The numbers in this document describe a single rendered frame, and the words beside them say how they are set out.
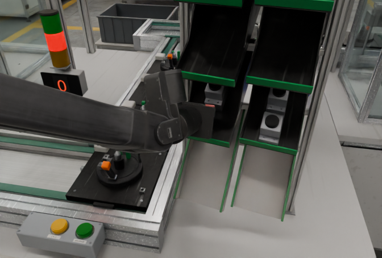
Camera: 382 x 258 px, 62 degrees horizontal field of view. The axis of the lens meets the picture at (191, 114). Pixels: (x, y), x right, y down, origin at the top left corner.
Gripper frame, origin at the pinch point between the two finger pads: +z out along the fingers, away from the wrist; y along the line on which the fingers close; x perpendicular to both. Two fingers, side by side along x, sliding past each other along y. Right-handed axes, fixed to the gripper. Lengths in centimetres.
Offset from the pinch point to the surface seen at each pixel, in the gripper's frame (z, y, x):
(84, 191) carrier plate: 5.9, 32.5, 28.0
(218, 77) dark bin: -7.0, -4.6, -9.1
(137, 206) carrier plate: 5.9, 15.9, 28.5
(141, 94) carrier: 56, 40, 3
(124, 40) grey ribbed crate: 186, 118, -27
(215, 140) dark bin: -0.1, -4.4, 5.4
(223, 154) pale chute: 13.1, -4.7, 11.9
